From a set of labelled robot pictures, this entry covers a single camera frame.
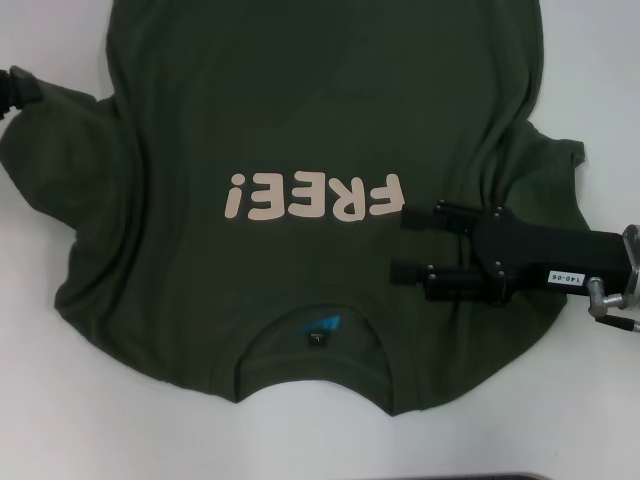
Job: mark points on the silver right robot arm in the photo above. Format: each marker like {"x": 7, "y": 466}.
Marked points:
{"x": 634, "y": 260}

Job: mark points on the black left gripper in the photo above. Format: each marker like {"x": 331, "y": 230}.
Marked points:
{"x": 5, "y": 90}

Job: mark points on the dark green FREE! t-shirt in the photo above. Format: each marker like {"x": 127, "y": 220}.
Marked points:
{"x": 320, "y": 100}

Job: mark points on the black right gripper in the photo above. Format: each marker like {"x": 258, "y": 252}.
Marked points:
{"x": 545, "y": 255}

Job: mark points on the white 140-06 label sticker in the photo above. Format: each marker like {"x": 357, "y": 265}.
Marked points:
{"x": 565, "y": 278}

